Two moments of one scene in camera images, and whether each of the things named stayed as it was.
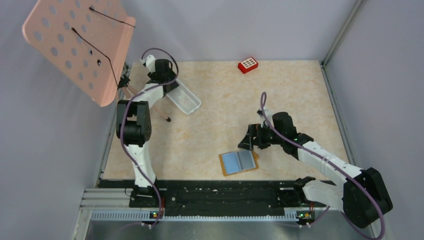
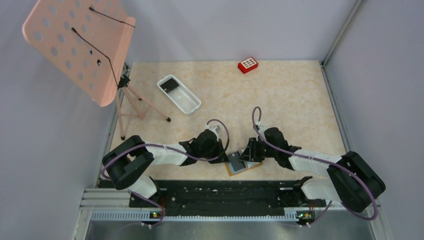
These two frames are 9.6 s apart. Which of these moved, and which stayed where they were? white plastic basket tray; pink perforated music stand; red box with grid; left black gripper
Moved: left black gripper
Stayed: pink perforated music stand; white plastic basket tray; red box with grid
